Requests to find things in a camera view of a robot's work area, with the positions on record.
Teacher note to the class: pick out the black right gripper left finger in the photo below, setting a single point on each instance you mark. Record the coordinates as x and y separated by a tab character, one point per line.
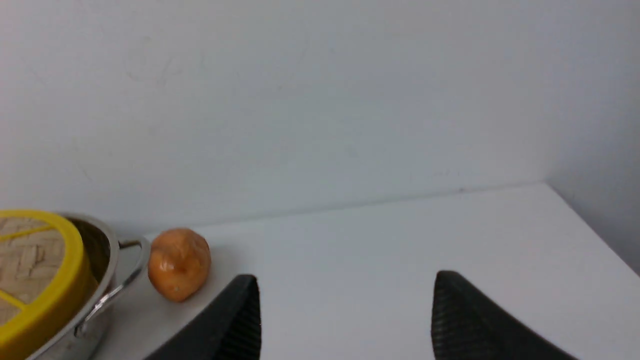
228	328

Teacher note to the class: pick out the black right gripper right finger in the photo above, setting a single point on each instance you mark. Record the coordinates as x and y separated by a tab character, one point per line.
465	324

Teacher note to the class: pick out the bamboo steamer lid yellow frame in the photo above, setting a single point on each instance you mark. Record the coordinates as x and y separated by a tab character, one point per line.
45	279

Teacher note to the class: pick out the brown toy potato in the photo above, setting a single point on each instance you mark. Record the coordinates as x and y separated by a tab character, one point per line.
179	264

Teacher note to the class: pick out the stainless steel two-handled pot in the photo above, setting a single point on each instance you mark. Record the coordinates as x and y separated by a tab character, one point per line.
81	336

